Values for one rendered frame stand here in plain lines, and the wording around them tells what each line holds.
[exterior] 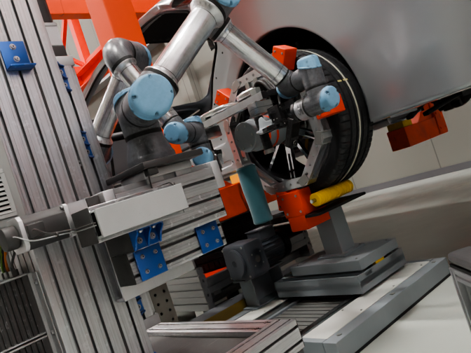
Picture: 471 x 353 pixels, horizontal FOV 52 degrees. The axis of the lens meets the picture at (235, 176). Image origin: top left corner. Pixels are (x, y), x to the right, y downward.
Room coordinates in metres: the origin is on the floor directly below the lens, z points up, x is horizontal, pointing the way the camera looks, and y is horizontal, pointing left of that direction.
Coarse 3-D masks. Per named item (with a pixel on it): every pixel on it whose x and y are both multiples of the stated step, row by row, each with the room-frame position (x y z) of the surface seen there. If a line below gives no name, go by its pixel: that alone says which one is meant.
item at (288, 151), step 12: (276, 96) 2.41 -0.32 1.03; (300, 96) 2.08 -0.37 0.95; (300, 132) 2.11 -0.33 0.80; (312, 132) 2.06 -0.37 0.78; (300, 144) 2.13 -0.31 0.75; (252, 156) 2.33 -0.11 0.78; (264, 156) 2.36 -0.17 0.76; (276, 156) 2.26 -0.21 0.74; (288, 156) 2.20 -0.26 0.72; (264, 168) 2.30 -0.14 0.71; (276, 168) 2.33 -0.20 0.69; (288, 168) 2.35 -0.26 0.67; (300, 168) 2.37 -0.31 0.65
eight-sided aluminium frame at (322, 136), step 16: (240, 80) 2.15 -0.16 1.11; (304, 96) 1.92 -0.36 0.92; (240, 112) 2.28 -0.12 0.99; (224, 128) 2.30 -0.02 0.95; (320, 128) 1.90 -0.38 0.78; (320, 144) 1.91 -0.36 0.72; (240, 160) 2.28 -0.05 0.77; (320, 160) 1.99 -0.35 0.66; (304, 176) 2.01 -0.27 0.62; (272, 192) 2.17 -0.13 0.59
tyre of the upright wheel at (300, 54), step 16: (336, 64) 2.04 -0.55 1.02; (336, 80) 1.96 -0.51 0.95; (352, 80) 2.02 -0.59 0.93; (352, 96) 1.98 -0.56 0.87; (352, 112) 1.96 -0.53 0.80; (368, 112) 2.03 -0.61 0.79; (336, 128) 1.94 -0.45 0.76; (352, 128) 1.96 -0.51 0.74; (368, 128) 2.05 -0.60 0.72; (336, 144) 1.96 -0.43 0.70; (352, 144) 1.98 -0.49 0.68; (368, 144) 2.08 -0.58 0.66; (336, 160) 1.98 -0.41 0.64; (352, 160) 2.05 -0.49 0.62; (320, 176) 2.06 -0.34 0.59; (336, 176) 2.05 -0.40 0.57
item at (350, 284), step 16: (384, 256) 2.15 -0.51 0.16; (400, 256) 2.18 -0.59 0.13; (336, 272) 2.14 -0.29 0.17; (352, 272) 2.05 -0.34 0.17; (368, 272) 2.02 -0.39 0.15; (384, 272) 2.09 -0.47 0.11; (288, 288) 2.28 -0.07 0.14; (304, 288) 2.21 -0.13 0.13; (320, 288) 2.13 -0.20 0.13; (336, 288) 2.07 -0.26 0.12; (352, 288) 2.00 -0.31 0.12; (368, 288) 2.00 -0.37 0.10
